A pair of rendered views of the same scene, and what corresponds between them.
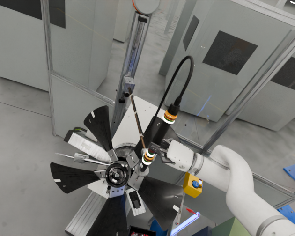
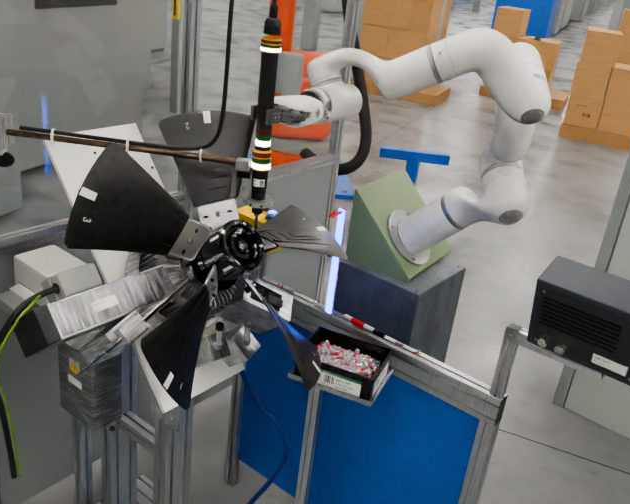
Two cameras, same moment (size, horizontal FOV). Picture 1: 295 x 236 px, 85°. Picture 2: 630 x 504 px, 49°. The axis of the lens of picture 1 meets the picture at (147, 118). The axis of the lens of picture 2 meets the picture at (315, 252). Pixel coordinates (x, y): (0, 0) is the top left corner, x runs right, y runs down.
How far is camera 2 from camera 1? 123 cm
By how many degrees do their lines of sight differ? 53
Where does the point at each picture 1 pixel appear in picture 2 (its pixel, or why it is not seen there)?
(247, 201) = (402, 62)
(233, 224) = (363, 200)
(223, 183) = (354, 99)
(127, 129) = not seen: hidden behind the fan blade
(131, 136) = not seen: hidden behind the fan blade
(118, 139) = (113, 256)
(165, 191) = (289, 223)
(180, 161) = (312, 104)
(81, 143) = (90, 308)
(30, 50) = not seen: outside the picture
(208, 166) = (331, 90)
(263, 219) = (425, 55)
